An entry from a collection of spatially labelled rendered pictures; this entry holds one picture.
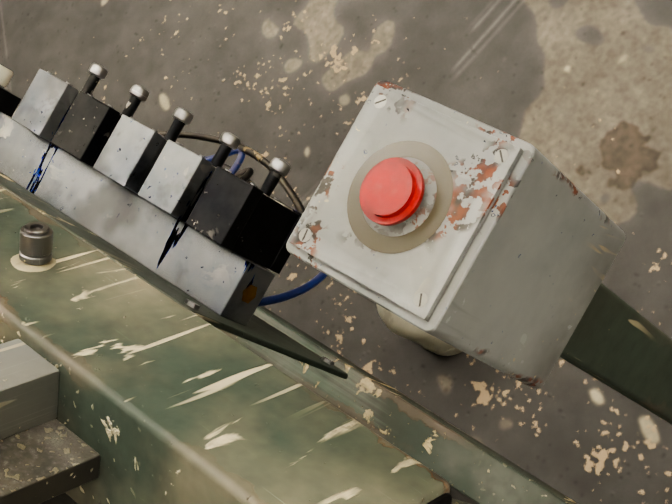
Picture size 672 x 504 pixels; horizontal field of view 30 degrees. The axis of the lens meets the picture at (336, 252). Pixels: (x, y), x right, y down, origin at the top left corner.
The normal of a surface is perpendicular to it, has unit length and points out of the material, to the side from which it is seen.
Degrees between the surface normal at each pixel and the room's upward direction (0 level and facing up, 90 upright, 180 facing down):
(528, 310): 90
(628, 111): 0
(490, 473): 0
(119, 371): 57
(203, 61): 0
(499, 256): 90
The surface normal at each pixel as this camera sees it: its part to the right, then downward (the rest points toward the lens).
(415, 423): -0.50, -0.28
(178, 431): 0.15, -0.88
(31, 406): 0.71, 0.40
